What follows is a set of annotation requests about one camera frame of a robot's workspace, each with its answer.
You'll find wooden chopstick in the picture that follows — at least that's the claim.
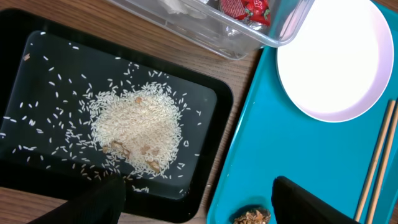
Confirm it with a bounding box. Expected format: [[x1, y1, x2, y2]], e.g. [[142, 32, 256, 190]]
[[354, 108, 387, 222], [366, 100, 397, 224]]

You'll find white tissue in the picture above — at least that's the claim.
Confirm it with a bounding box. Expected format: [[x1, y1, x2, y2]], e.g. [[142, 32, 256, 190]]
[[158, 0, 206, 19]]

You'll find wooden chopstick left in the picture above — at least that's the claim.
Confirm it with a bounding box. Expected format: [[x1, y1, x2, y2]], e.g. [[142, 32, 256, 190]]
[[354, 108, 387, 222]]

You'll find white rice pile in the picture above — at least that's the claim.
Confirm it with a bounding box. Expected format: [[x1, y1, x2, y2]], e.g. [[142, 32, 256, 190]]
[[1, 31, 217, 196]]

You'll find brown food scrap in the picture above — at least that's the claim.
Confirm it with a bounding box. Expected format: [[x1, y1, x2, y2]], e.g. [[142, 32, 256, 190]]
[[233, 208, 271, 224]]

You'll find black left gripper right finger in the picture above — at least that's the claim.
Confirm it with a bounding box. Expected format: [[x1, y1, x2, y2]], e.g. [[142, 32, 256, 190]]
[[271, 176, 358, 224]]

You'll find black rectangular tray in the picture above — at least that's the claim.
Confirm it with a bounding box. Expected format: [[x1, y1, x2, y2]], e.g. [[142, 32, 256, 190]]
[[1, 8, 233, 223]]

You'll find clear plastic waste bin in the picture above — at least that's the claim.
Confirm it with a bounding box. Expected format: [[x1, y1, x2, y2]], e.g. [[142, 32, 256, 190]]
[[110, 0, 314, 60]]

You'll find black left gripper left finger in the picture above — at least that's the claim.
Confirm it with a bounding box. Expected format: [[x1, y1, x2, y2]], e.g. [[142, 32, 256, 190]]
[[29, 175, 126, 224]]

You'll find red strawberry candy wrapper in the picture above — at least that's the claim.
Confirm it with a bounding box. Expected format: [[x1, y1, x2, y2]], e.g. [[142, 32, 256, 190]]
[[220, 0, 271, 26]]

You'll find wooden chopstick right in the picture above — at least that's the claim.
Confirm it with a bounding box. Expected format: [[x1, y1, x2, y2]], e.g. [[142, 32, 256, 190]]
[[366, 100, 397, 224]]

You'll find teal serving tray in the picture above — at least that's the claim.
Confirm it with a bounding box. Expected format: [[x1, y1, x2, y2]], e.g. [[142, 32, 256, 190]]
[[206, 0, 398, 224]]

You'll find large pink plate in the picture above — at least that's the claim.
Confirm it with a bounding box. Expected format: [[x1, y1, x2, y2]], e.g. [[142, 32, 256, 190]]
[[276, 0, 394, 123]]

